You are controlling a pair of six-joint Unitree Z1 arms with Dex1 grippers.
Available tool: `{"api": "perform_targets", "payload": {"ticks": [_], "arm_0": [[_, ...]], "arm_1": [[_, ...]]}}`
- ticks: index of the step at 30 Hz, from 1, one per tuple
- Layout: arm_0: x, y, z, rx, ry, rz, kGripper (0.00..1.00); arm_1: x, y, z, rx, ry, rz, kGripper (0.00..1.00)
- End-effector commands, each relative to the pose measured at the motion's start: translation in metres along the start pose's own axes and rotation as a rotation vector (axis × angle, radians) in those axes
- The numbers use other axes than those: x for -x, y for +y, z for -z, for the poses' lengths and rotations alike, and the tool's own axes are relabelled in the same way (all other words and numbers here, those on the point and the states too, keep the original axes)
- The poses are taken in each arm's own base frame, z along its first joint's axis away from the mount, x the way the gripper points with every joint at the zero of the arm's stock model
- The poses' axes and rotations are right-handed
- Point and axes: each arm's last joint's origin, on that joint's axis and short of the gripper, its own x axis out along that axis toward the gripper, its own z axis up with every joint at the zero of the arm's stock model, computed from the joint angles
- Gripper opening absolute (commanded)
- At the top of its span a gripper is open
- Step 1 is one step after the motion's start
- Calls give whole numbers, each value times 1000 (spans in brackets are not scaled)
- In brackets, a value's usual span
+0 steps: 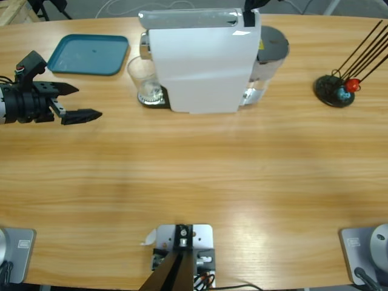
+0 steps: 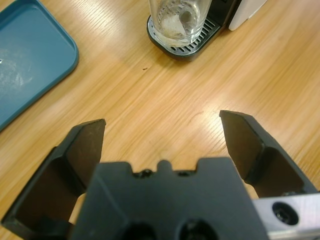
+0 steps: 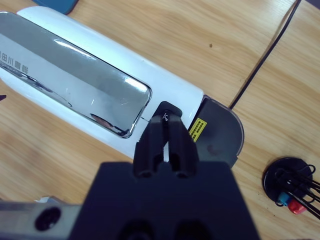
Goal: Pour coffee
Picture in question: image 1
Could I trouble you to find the red coffee capsule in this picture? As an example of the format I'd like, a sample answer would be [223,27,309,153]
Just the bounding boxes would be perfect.
[345,78,362,93]

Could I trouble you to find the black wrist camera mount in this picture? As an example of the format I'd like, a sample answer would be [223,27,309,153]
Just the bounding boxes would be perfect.
[15,50,49,90]

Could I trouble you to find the black base cable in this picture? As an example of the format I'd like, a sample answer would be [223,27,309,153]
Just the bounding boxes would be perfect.
[353,266,383,291]
[0,260,15,285]

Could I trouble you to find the thin black cable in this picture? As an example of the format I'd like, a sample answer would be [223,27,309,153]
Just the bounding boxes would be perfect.
[213,283,266,291]

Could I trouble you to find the white floor cable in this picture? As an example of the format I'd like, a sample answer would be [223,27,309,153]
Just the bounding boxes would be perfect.
[96,0,195,16]

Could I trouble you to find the teal plastic tray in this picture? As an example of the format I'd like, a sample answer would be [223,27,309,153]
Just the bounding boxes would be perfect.
[46,33,131,77]

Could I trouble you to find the clear water tank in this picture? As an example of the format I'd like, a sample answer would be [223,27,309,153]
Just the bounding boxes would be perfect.
[239,25,290,107]

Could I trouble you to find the white paper tab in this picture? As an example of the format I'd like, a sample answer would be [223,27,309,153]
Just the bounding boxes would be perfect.
[139,229,158,246]

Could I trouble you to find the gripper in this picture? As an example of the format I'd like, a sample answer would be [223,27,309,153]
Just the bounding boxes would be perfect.
[3,80,103,125]

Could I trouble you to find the white mount with dark post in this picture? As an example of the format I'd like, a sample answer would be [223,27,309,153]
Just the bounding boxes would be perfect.
[141,223,218,291]

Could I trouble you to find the orange and black cable bundle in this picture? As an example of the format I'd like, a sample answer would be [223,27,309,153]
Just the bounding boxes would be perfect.
[193,271,216,289]

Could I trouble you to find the white coffee machine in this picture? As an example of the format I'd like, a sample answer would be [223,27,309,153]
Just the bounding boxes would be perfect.
[138,7,262,115]

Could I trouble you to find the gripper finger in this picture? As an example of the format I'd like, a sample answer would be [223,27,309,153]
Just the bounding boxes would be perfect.
[243,0,271,15]

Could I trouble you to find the grey metal leg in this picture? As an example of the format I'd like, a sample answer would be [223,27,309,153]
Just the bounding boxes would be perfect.
[324,0,340,15]

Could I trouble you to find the wooden crate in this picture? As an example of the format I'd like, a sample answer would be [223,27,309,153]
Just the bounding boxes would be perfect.
[0,0,33,27]

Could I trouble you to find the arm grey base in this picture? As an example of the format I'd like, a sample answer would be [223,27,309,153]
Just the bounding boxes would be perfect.
[0,227,36,285]
[338,223,388,286]

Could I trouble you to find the black capsule holder stand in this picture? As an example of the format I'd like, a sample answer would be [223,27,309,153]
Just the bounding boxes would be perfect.
[313,19,388,109]

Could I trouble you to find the clear glass cup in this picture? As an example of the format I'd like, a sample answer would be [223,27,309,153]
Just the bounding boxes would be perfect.
[126,55,163,105]

